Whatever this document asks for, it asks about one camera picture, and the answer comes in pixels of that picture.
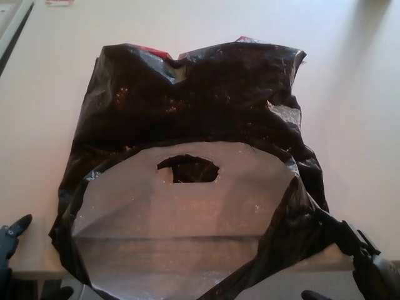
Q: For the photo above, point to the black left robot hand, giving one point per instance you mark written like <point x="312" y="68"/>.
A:
<point x="14" y="232"/>

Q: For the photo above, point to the white neighbouring desk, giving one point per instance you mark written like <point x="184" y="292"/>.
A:
<point x="9" y="28"/>

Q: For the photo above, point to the black desk leg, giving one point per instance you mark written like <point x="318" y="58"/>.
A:
<point x="43" y="289"/>

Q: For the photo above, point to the black printed plastic shopping bag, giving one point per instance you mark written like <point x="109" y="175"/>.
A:
<point x="200" y="103"/>

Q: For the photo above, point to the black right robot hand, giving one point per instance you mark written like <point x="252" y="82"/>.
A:
<point x="379" y="275"/>

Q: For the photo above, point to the white red printed sticker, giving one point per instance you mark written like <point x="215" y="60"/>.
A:
<point x="58" y="2"/>

